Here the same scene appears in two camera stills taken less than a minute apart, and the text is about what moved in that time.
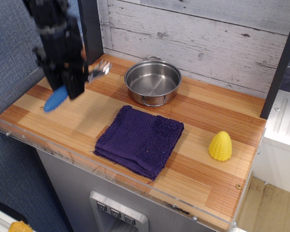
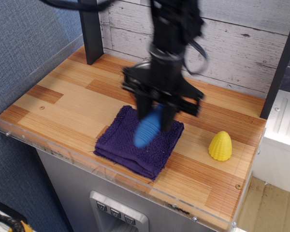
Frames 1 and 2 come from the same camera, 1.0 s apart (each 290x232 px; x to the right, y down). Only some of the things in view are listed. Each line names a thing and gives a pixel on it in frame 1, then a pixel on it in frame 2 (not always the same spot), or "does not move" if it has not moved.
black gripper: [62, 55] -> [162, 78]
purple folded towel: [139, 141] does not move
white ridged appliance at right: [282, 124] does not move
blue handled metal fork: [102, 67] -> [150, 127]
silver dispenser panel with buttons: [112, 216] does not move
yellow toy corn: [220, 146] does not move
